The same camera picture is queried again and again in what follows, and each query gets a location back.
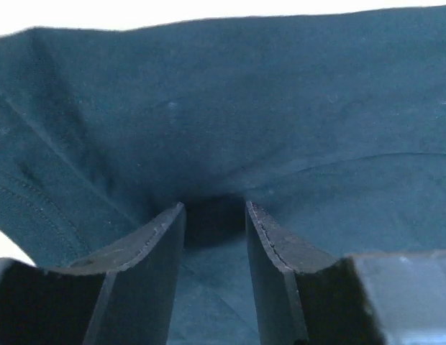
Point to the black t shirt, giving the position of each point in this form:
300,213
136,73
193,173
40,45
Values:
334,124

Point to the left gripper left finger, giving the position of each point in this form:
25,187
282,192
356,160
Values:
121,294

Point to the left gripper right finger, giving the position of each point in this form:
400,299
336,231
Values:
304,295

